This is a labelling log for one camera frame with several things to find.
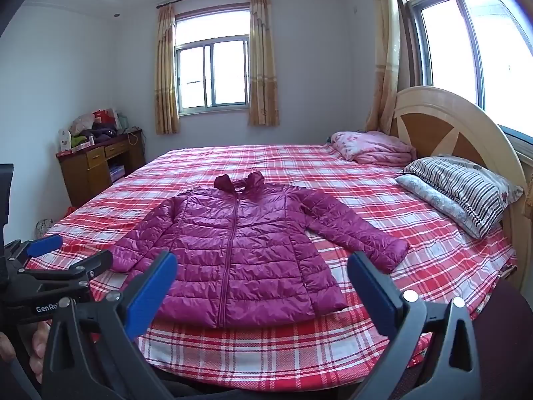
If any pink floral quilt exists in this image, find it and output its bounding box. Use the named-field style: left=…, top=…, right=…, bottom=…
left=327, top=130, right=417, bottom=166

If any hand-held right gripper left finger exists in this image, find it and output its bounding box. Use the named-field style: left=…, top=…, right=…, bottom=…
left=42, top=251, right=180, bottom=400

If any person's left hand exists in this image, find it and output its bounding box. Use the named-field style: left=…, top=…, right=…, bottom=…
left=0, top=323, right=53, bottom=385

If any magenta puffer jacket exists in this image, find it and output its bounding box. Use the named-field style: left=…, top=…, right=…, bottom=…
left=109, top=171, right=411, bottom=329

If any small window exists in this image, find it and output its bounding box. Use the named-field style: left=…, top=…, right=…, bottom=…
left=175, top=8, right=251, bottom=116

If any purple clothes pile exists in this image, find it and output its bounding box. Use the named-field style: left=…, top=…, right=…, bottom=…
left=79, top=122, right=118, bottom=143

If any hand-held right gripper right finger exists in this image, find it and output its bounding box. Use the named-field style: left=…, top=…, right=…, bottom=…
left=347, top=251, right=484, bottom=400

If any bed with red plaid sheet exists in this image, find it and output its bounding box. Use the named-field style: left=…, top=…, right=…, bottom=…
left=25, top=144, right=519, bottom=392

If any long yellow patterned curtain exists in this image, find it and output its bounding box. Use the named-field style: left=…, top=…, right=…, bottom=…
left=365, top=0, right=407, bottom=134

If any pink plastic bag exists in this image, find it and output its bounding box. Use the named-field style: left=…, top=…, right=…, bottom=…
left=69, top=113, right=99, bottom=136

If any wooden desk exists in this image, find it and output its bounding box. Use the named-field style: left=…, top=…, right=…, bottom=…
left=56, top=129, right=146, bottom=208

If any grey floral pillow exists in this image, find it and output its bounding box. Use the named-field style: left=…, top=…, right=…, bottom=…
left=395, top=174, right=493, bottom=240

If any striped pillow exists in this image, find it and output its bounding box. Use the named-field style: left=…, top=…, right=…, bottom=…
left=402, top=155, right=524, bottom=235

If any large window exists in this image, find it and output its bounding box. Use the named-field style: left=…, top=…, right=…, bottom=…
left=395, top=0, right=533, bottom=136

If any wooden bed headboard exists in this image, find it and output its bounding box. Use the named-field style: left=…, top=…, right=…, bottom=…
left=391, top=86, right=533, bottom=294

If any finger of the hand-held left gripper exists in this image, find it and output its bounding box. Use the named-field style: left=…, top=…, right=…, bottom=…
left=5, top=234, right=64, bottom=268
left=24, top=249, right=114, bottom=291

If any red paper bag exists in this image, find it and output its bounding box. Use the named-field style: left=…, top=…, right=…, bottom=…
left=92, top=108, right=118, bottom=126

